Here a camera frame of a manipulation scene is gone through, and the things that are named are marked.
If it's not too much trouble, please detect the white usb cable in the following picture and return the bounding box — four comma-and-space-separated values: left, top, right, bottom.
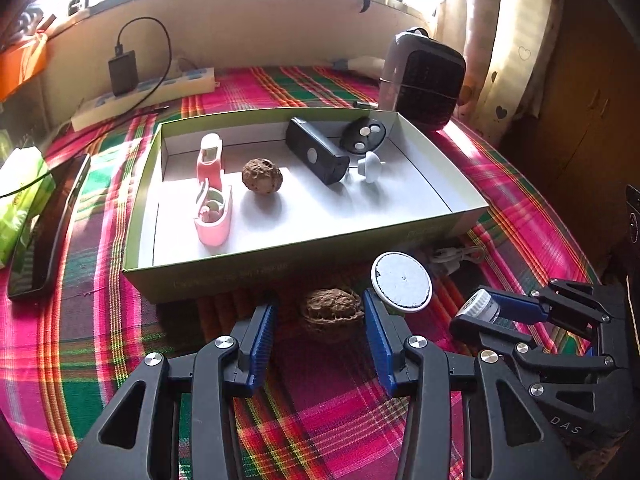
428, 244, 487, 276

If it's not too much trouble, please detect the walnut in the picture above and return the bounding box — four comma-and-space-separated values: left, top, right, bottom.
242, 158, 283, 195
300, 288, 364, 344

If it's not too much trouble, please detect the black round disc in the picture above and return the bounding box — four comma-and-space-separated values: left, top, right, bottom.
340, 117, 387, 155

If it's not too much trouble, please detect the black rectangular device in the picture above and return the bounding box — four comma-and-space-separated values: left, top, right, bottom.
285, 117, 350, 185

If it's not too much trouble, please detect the pink clip with teal pad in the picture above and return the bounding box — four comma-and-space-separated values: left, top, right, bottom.
196, 132, 224, 191

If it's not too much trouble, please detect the shallow green cardboard box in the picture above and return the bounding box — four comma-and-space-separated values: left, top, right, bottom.
122, 107, 488, 304

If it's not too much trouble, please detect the black smartphone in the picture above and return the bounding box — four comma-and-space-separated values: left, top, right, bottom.
6, 154, 91, 302

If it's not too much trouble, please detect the white mushroom-shaped knob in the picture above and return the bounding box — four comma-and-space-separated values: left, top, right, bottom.
346, 151, 385, 184

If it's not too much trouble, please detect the walnut in box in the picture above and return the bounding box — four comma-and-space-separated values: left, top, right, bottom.
242, 158, 283, 195

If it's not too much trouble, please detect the green tissue pack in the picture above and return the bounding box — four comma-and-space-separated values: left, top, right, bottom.
0, 146, 55, 268

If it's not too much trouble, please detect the heart patterned curtain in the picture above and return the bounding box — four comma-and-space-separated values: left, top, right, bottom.
434, 0, 564, 146

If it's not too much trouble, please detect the white bundle behind heater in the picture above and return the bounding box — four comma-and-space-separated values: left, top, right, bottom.
332, 56, 385, 80

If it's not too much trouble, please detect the white power strip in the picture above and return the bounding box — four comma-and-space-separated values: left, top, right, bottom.
70, 67, 217, 131

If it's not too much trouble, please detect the black power adapter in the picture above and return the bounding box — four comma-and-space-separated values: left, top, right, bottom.
108, 49, 139, 96

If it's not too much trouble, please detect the orange storage tray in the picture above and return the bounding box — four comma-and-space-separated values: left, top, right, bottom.
0, 32, 48, 101

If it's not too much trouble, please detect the black charging cable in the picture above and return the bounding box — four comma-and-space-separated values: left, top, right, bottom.
0, 15, 174, 201

